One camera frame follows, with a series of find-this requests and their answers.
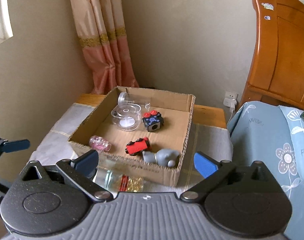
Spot white wall socket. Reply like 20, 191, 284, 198
222, 90, 239, 108

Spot pink and cream curtain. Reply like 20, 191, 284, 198
67, 0, 140, 95

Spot clear round plastic jar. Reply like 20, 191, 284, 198
117, 92, 151, 111

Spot white charger plug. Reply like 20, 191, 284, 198
223, 97, 236, 109

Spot blue flower print pillow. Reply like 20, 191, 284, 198
276, 105, 304, 188

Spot wooden bed headboard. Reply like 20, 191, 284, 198
238, 0, 304, 111

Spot blue bed sheet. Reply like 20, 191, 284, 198
226, 101, 304, 240

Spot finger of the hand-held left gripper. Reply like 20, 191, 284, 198
2, 139, 31, 154

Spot black fidget cube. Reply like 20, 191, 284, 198
141, 110, 165, 132

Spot cardboard box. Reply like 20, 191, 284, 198
67, 86, 196, 187

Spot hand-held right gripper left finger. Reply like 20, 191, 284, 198
18, 149, 114, 203

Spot clear square plastic container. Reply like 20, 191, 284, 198
110, 104, 142, 132

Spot white charger cable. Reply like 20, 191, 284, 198
226, 107, 235, 126

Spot red toy car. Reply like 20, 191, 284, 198
125, 137, 151, 156

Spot blue checked printed towel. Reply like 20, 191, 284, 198
29, 104, 234, 196

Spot glass bottle with silver cap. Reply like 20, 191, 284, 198
92, 168, 144, 193

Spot grey elephant toy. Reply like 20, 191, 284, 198
142, 148, 181, 168

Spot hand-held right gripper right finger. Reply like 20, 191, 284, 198
179, 152, 276, 202

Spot pink translucent toy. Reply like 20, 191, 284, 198
89, 135, 113, 152

